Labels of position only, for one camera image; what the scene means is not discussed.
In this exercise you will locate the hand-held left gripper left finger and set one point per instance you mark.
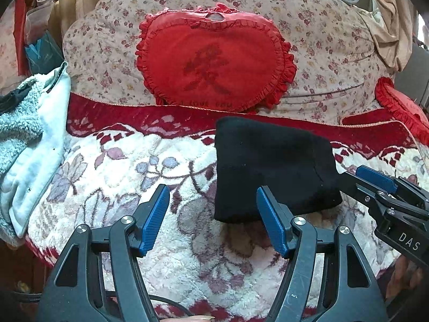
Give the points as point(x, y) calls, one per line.
point(154, 218)

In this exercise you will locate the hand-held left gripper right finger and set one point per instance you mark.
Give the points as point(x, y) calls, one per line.
point(271, 221)

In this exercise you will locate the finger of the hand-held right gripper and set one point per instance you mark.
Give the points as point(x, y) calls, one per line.
point(358, 187)
point(375, 177)

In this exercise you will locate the black pants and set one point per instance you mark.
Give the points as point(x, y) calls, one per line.
point(268, 157)

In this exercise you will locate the person's right hand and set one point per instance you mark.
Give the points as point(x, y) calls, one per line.
point(404, 275)

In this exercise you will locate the person's left hand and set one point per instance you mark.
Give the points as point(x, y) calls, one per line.
point(201, 319)

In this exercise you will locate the red and white floral blanket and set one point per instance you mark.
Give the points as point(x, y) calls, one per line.
point(110, 174)

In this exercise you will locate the plain red heart pillow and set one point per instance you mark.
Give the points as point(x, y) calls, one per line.
point(405, 107)

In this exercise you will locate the light blue fleece garment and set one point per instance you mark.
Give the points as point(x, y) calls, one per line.
point(30, 141)

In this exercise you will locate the beige cloth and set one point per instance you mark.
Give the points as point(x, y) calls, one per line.
point(388, 23)

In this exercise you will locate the red heart pillow with print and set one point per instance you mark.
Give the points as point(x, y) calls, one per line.
point(214, 67)

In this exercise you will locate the floral sofa cushion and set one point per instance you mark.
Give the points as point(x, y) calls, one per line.
point(110, 57)

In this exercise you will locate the black cloth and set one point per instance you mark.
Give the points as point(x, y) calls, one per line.
point(10, 102)

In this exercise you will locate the teal bag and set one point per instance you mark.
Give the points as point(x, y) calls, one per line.
point(37, 53)

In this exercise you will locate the pink floral cloth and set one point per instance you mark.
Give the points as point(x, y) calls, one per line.
point(8, 43)

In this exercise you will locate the red hanging cloth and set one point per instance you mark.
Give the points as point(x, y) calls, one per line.
point(20, 30)

